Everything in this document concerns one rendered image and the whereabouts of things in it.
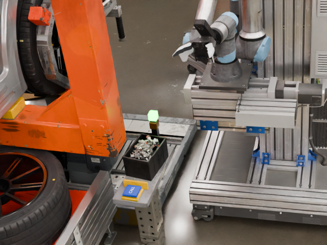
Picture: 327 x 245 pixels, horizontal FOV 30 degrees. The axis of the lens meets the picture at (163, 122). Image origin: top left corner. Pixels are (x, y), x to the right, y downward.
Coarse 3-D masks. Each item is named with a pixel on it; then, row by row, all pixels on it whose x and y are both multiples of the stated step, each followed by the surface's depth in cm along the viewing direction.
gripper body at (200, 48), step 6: (216, 30) 230; (204, 36) 227; (210, 36) 227; (216, 36) 231; (222, 36) 231; (198, 42) 224; (204, 42) 223; (216, 42) 232; (198, 48) 226; (204, 48) 225; (216, 48) 228; (198, 54) 228; (204, 54) 226; (216, 54) 228; (198, 60) 228
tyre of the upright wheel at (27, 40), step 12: (24, 0) 308; (36, 0) 308; (24, 12) 304; (24, 24) 304; (24, 36) 304; (24, 48) 306; (24, 60) 309; (36, 60) 313; (24, 72) 314; (36, 72) 314; (36, 84) 319; (48, 84) 327
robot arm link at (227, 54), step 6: (234, 36) 241; (222, 42) 240; (228, 42) 240; (234, 42) 242; (222, 48) 242; (228, 48) 242; (234, 48) 243; (222, 54) 243; (228, 54) 243; (234, 54) 245; (222, 60) 245; (228, 60) 245
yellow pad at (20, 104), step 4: (20, 100) 305; (16, 104) 302; (20, 104) 305; (24, 104) 309; (12, 108) 299; (16, 108) 302; (20, 108) 305; (8, 112) 298; (12, 112) 299; (16, 112) 302; (4, 116) 301; (8, 116) 300; (12, 116) 299; (16, 116) 302
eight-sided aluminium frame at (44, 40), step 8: (48, 0) 309; (48, 8) 312; (40, 32) 307; (48, 32) 305; (40, 40) 306; (48, 40) 306; (40, 48) 309; (48, 48) 307; (40, 56) 312; (48, 56) 310; (48, 64) 317; (56, 64) 316; (48, 72) 317; (56, 72) 316; (56, 80) 320; (64, 80) 327
